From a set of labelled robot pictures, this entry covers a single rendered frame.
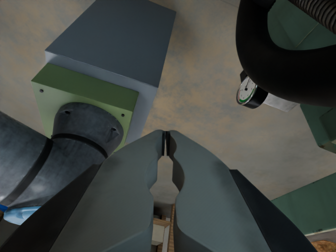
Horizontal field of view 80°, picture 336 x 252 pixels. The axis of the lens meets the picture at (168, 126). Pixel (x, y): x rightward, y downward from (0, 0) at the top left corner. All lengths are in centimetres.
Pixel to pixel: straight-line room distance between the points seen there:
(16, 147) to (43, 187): 9
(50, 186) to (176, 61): 89
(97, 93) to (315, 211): 49
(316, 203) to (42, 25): 129
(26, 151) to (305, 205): 46
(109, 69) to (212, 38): 64
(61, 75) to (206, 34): 72
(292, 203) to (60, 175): 41
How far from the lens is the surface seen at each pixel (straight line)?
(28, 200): 48
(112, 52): 64
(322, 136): 35
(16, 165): 45
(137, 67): 61
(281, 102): 52
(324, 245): 37
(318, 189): 33
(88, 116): 54
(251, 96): 40
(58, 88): 56
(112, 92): 56
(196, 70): 118
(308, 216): 34
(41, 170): 46
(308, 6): 28
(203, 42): 110
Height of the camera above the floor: 98
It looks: 41 degrees down
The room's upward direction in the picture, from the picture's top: 171 degrees counter-clockwise
